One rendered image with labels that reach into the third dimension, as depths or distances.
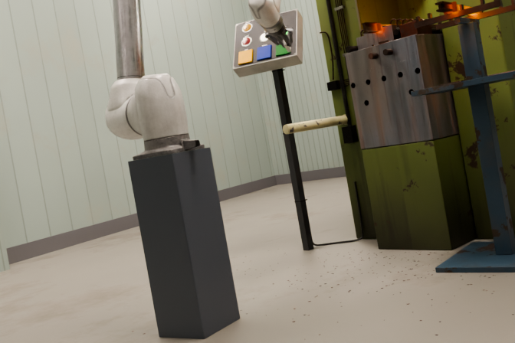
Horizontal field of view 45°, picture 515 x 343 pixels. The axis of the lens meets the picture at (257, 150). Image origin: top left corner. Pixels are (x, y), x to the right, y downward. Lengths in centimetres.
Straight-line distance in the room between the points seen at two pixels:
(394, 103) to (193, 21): 450
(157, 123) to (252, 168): 538
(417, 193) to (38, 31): 369
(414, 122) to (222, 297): 114
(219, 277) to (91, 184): 356
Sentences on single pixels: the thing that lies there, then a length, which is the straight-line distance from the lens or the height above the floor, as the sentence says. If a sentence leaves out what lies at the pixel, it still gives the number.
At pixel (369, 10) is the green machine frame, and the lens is 322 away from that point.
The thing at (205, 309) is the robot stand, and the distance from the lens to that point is 209.
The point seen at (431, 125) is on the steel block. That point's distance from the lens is 271.
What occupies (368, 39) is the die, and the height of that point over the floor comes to 96.
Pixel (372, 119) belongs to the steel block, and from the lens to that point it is 287.
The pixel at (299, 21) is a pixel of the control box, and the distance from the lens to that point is 317.
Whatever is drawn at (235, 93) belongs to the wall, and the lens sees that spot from 737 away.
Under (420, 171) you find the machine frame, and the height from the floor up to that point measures 34.
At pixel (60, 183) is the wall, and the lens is 540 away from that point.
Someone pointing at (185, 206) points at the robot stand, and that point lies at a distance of 203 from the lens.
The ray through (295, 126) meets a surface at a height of 63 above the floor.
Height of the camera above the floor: 60
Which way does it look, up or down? 1 degrees down
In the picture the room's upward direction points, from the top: 10 degrees counter-clockwise
